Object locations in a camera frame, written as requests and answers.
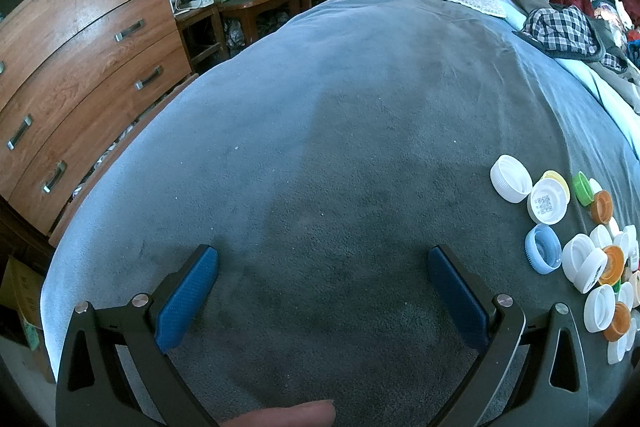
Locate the plaid lined grey jacket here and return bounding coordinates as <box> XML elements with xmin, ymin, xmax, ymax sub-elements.
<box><xmin>520</xmin><ymin>6</ymin><xmax>628</xmax><ymax>72</ymax></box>

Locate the pile of plastic bottle caps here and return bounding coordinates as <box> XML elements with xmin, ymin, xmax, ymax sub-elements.
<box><xmin>490</xmin><ymin>154</ymin><xmax>640</xmax><ymax>365</ymax></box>

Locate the pile of colourful clothes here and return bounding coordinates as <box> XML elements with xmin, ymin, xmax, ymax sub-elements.
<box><xmin>590</xmin><ymin>0</ymin><xmax>640</xmax><ymax>62</ymax></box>

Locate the light blue duvet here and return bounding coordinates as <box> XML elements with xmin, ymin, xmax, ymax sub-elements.
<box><xmin>460</xmin><ymin>0</ymin><xmax>640</xmax><ymax>148</ymax></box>

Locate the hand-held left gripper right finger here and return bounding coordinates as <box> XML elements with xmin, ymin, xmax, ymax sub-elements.
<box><xmin>427</xmin><ymin>245</ymin><xmax>590</xmax><ymax>427</ymax></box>

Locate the person's left hand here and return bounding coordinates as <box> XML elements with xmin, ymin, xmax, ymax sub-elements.
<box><xmin>217</xmin><ymin>399</ymin><xmax>336</xmax><ymax>427</ymax></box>

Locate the wooden dresser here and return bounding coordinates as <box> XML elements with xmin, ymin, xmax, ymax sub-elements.
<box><xmin>0</xmin><ymin>0</ymin><xmax>193</xmax><ymax>238</ymax></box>

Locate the small yellow cardboard box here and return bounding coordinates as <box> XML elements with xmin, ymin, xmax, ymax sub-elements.
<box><xmin>0</xmin><ymin>257</ymin><xmax>47</xmax><ymax>353</ymax></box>

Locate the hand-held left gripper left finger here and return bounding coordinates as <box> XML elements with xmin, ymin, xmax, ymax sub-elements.
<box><xmin>56</xmin><ymin>244</ymin><xmax>219</xmax><ymax>427</ymax></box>

